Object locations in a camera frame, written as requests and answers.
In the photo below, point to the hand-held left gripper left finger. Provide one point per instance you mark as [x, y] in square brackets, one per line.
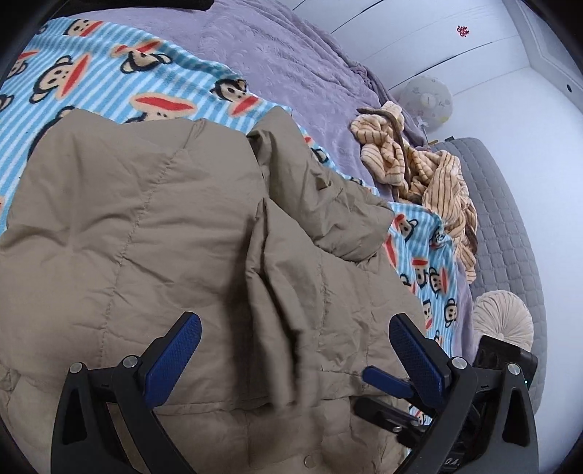
[177, 355]

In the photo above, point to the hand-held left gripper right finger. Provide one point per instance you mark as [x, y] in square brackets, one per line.
[419, 360]

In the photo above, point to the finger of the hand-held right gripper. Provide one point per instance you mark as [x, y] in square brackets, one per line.
[382, 412]
[385, 380]

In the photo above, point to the khaki puffer jacket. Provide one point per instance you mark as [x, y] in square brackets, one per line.
[136, 228]

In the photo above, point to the round cream pleated pillow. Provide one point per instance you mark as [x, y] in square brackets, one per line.
[501, 314]

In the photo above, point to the grey quilted headboard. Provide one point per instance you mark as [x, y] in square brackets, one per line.
[501, 218]

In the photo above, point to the yellow brown striped fleece garment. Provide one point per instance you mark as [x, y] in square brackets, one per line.
[437, 177]

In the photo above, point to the monkey print striped blanket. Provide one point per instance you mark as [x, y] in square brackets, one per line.
[91, 91]

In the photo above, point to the purple bedspread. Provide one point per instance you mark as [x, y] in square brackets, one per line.
[282, 54]

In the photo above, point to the red wardrobe sticker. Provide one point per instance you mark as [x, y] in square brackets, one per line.
[462, 31]

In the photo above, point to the white wardrobe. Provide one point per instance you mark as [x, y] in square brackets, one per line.
[410, 36]

